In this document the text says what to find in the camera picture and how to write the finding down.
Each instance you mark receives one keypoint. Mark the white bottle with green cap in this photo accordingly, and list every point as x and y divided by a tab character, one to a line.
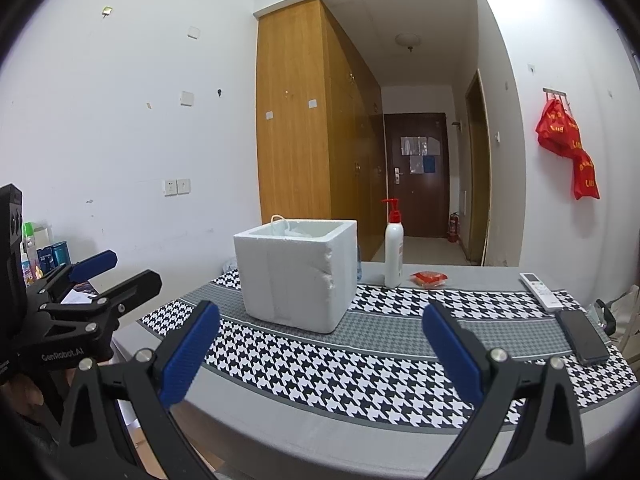
29	245

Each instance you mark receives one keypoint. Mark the ceiling lamp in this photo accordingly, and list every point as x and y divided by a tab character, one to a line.
407	40

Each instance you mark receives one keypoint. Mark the red fire extinguisher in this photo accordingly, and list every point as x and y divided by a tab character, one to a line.
453	230

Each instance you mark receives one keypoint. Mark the red snack packet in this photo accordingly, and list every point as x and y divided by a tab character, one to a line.
428	278

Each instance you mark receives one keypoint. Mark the black smartphone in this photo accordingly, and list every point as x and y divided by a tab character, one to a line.
582	337

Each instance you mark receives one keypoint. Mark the white foam box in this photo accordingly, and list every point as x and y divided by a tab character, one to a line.
280	280

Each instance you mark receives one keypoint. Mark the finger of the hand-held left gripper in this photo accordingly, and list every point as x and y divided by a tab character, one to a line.
130	287
92	266

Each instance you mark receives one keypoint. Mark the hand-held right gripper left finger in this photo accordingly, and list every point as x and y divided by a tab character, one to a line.
192	355

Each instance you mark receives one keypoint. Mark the dark brown door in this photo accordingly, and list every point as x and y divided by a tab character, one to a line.
415	200

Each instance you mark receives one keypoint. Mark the wooden wardrobe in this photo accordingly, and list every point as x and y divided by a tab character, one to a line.
295	160

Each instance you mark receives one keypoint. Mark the houndstooth tablecloth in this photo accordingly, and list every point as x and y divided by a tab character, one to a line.
325	375

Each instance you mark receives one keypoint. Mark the black clip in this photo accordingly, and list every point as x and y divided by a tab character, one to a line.
604	312

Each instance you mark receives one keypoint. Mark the blue door notice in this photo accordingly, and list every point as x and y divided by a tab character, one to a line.
429	164

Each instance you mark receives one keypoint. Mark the small blue spray bottle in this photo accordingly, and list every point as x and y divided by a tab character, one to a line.
358	267

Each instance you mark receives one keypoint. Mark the white remote control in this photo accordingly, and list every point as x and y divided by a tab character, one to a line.
542	292

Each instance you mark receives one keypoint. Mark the person's left hand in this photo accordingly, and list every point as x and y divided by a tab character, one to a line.
22	394

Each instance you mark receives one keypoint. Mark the wooden side door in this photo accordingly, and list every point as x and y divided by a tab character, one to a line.
479	175

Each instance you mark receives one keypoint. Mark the small white wall plate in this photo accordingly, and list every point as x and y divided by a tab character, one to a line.
194	32

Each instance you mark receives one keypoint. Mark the white bottle with red pump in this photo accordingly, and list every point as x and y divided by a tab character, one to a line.
393	255

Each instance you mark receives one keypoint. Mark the red printed plastic bag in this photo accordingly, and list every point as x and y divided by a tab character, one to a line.
586	180
555	127

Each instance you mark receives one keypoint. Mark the white wall socket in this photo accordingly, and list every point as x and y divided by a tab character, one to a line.
170	187
184	186

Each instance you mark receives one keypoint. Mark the blue cylindrical container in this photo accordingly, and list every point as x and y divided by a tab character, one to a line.
60	254

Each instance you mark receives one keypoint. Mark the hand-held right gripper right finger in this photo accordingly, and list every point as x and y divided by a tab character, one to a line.
452	355

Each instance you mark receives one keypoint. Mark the metal wall hook rack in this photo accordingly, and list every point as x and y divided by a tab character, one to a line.
552	91

